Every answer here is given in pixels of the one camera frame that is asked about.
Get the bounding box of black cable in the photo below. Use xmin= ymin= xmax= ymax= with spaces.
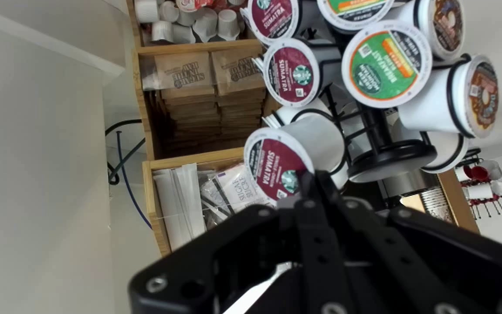
xmin=103 ymin=119 xmax=155 ymax=232

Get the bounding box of green orange lid coffee pod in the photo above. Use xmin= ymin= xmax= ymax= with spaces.
xmin=342 ymin=19 xmax=432 ymax=110

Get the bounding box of maroon lid coffee pod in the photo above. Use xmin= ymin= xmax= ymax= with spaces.
xmin=244 ymin=114 xmax=345 ymax=203

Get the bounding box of brown paper napkin stack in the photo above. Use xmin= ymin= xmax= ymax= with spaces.
xmin=138 ymin=46 xmax=268 ymax=159

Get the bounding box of maroon coffee pod top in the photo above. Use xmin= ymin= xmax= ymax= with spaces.
xmin=244 ymin=0 xmax=300 ymax=46

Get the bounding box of green lid coffee pod top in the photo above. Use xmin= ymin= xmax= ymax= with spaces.
xmin=317 ymin=0 xmax=394 ymax=33

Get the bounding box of wooden condiment organizer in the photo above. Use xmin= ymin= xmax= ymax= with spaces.
xmin=125 ymin=0 xmax=272 ymax=257

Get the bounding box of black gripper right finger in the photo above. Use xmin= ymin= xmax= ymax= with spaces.
xmin=317 ymin=171 xmax=340 ymax=203

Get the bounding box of maroon coffee pod middle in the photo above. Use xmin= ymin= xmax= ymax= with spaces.
xmin=263 ymin=39 xmax=321 ymax=108

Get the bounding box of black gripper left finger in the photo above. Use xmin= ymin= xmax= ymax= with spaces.
xmin=300 ymin=173 xmax=321 ymax=203

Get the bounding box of brown lid coffee pod top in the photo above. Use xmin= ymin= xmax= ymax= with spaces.
xmin=389 ymin=0 xmax=465 ymax=61

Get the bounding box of brown lid coffee pod right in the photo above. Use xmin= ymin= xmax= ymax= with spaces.
xmin=397 ymin=56 xmax=500 ymax=140

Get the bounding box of brown lid coffee pod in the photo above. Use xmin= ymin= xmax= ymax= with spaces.
xmin=389 ymin=0 xmax=465 ymax=61
xmin=397 ymin=56 xmax=500 ymax=140

